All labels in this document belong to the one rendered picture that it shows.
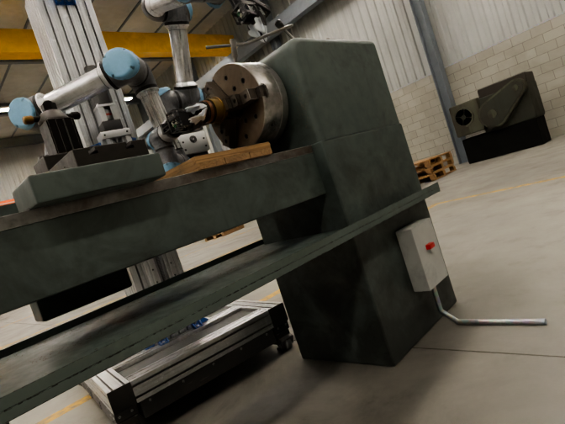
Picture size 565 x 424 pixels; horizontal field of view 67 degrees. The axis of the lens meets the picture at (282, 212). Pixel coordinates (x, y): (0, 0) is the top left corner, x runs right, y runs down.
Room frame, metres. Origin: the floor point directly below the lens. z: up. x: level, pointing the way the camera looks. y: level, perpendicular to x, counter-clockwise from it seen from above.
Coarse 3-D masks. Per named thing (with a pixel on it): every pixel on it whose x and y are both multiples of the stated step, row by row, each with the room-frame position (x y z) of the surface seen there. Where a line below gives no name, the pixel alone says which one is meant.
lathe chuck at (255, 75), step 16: (240, 64) 1.50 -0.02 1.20; (256, 64) 1.55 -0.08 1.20; (224, 80) 1.57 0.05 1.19; (240, 80) 1.51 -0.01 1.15; (256, 80) 1.46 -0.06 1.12; (272, 80) 1.51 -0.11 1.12; (272, 96) 1.49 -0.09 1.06; (240, 112) 1.65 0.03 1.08; (256, 112) 1.49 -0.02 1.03; (272, 112) 1.49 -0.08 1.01; (240, 128) 1.57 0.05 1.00; (256, 128) 1.51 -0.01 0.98; (272, 128) 1.53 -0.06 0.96; (240, 144) 1.58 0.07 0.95
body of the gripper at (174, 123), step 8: (176, 112) 1.46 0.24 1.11; (184, 112) 1.49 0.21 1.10; (168, 120) 1.49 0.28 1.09; (176, 120) 1.48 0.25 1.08; (184, 120) 1.48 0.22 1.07; (168, 128) 1.55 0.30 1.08; (176, 128) 1.49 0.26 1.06; (184, 128) 1.47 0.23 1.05; (192, 128) 1.50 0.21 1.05; (176, 136) 1.56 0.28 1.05
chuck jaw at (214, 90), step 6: (210, 84) 1.58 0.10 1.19; (216, 84) 1.59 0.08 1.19; (204, 90) 1.59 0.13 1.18; (210, 90) 1.55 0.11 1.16; (216, 90) 1.57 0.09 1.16; (222, 90) 1.58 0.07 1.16; (210, 96) 1.52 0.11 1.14; (216, 96) 1.54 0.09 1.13; (222, 96) 1.55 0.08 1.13; (228, 96) 1.57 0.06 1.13
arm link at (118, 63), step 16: (112, 64) 1.57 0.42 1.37; (128, 64) 1.58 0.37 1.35; (144, 64) 1.68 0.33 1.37; (80, 80) 1.61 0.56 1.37; (96, 80) 1.61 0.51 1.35; (112, 80) 1.60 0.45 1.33; (128, 80) 1.62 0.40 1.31; (144, 80) 1.70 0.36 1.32; (32, 96) 1.64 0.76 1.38; (48, 96) 1.63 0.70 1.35; (64, 96) 1.62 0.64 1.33; (80, 96) 1.63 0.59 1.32; (16, 112) 1.62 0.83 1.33; (32, 112) 1.60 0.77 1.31; (32, 128) 1.65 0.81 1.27
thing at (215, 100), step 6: (204, 102) 1.45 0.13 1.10; (210, 102) 1.46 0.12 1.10; (216, 102) 1.47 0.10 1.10; (222, 102) 1.48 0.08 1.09; (210, 108) 1.44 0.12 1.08; (216, 108) 1.46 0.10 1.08; (222, 108) 1.47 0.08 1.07; (210, 114) 1.45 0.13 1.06; (216, 114) 1.46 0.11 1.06; (222, 114) 1.48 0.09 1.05; (204, 120) 1.47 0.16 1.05; (210, 120) 1.46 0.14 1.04; (216, 120) 1.48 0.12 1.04; (222, 120) 1.49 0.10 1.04
